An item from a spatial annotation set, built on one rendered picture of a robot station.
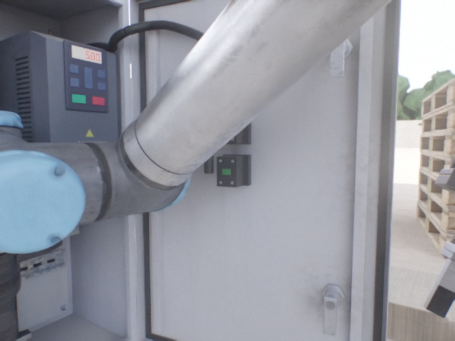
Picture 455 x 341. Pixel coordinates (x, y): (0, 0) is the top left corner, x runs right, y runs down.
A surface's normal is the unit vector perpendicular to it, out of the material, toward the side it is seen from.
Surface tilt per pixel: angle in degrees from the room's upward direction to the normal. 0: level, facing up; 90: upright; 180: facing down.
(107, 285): 90
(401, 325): 89
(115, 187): 94
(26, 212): 103
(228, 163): 90
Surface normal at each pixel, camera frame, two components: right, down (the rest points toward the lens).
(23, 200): 0.68, 0.29
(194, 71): -0.67, 0.03
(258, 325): -0.40, 0.08
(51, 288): 0.83, 0.05
